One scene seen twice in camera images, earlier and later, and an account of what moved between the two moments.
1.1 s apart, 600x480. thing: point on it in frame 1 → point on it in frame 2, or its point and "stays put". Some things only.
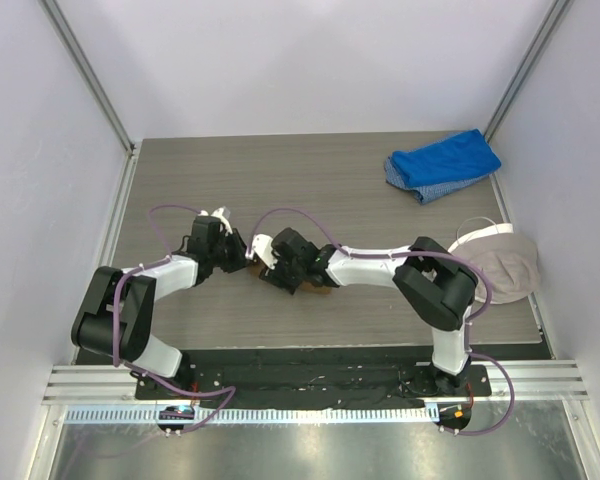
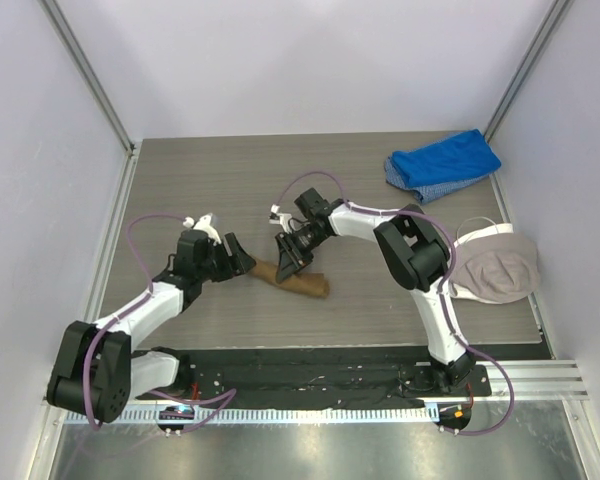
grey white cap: [510, 260] stays put
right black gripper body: [286, 275] → [301, 244]
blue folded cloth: [451, 157] stays put
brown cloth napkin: [255, 269] stays put
